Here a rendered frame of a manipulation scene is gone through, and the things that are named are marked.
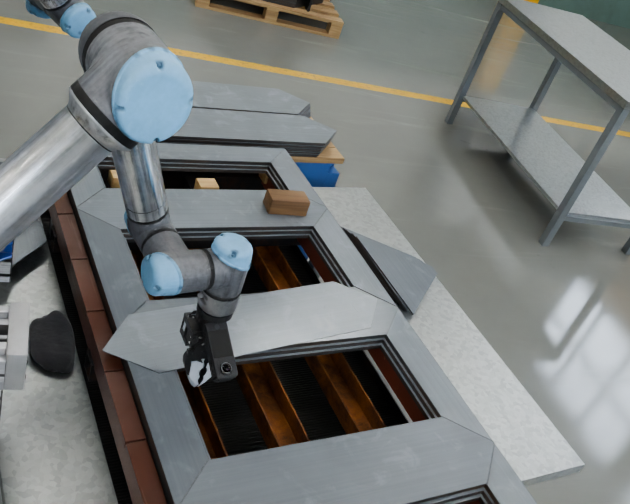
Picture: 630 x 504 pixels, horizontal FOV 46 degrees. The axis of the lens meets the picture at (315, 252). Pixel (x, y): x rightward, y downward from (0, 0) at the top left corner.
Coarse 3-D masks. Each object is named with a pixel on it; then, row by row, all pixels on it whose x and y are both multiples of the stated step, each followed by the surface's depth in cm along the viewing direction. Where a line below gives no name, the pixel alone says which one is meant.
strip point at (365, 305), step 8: (344, 288) 194; (352, 296) 192; (360, 296) 193; (368, 296) 194; (352, 304) 190; (360, 304) 191; (368, 304) 192; (376, 304) 193; (360, 312) 188; (368, 312) 189; (368, 320) 186
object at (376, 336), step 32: (160, 160) 218; (192, 160) 222; (320, 256) 208; (352, 288) 195; (384, 320) 188; (288, 352) 171; (320, 352) 175; (384, 352) 182; (416, 384) 174; (160, 480) 135
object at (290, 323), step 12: (264, 300) 180; (276, 300) 182; (288, 300) 183; (276, 312) 178; (288, 312) 179; (276, 324) 174; (288, 324) 176; (300, 324) 177; (288, 336) 172; (300, 336) 174; (312, 336) 175
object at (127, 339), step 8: (128, 320) 161; (120, 328) 158; (128, 328) 159; (136, 328) 159; (112, 336) 155; (120, 336) 156; (128, 336) 157; (136, 336) 158; (120, 344) 154; (128, 344) 155; (136, 344) 156; (144, 344) 156; (120, 352) 153; (128, 352) 153; (136, 352) 154; (144, 352) 155; (128, 360) 152; (136, 360) 152; (144, 360) 153; (152, 360) 154; (152, 368) 152
